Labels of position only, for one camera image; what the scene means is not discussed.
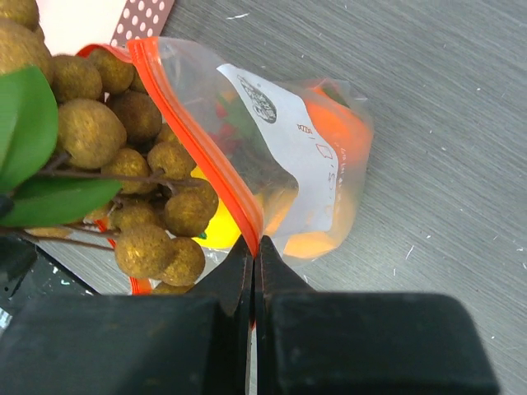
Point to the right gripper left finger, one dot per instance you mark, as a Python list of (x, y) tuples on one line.
[(194, 343)]

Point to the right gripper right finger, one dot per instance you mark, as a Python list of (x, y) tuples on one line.
[(332, 342)]

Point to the yellow pear fruit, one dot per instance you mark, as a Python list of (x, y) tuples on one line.
[(212, 224)]

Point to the orange fruit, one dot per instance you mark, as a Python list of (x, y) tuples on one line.
[(309, 245)]

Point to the clear zip top bag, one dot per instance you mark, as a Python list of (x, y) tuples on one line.
[(183, 79)]

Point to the bunch of brown longans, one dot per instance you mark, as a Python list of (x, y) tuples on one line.
[(85, 150)]

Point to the pink perforated plastic basket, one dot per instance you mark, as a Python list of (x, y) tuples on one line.
[(70, 25)]

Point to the orange persimmon with leaf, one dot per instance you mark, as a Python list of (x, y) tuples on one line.
[(338, 121)]

